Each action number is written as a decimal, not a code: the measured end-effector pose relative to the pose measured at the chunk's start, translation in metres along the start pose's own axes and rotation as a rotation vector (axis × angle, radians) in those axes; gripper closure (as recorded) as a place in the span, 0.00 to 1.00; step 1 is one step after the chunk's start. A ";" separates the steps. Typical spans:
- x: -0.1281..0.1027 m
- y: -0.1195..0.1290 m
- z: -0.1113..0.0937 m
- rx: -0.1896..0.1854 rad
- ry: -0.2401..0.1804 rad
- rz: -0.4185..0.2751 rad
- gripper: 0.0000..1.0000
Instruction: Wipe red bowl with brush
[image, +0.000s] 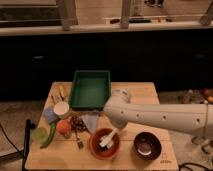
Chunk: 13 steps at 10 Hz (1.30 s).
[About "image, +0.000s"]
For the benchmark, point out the green plastic tray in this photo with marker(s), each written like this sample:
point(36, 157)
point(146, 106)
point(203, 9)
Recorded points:
point(90, 89)

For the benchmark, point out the purple grapes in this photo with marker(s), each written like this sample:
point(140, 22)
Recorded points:
point(77, 124)

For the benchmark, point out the yellow banana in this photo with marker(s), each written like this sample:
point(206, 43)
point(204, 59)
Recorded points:
point(62, 92)

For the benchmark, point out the white brush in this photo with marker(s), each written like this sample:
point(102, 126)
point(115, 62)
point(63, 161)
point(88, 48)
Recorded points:
point(108, 138)

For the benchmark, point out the white cup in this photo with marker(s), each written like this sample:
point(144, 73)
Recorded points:
point(61, 109)

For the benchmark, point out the dark brown bowl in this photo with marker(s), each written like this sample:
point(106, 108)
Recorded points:
point(147, 146)

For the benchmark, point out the orange fruit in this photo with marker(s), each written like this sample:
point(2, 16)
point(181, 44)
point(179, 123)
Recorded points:
point(63, 127)

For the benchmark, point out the red bowl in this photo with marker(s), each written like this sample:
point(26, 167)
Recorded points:
point(108, 152)

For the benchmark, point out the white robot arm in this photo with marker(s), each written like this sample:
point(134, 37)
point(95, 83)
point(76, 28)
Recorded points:
point(194, 119)

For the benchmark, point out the black chair frame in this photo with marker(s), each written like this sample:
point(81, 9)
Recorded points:
point(28, 127)

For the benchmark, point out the green pepper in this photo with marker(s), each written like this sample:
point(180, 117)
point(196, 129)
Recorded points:
point(50, 136)

